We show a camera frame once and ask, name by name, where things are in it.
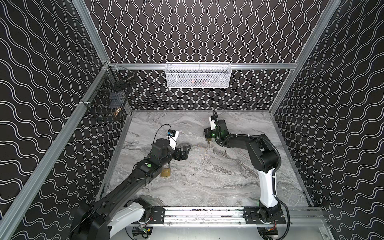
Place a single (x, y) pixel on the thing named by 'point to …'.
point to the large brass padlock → (165, 172)
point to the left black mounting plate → (157, 215)
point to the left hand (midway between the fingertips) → (187, 145)
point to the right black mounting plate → (252, 215)
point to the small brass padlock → (209, 139)
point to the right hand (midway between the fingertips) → (206, 130)
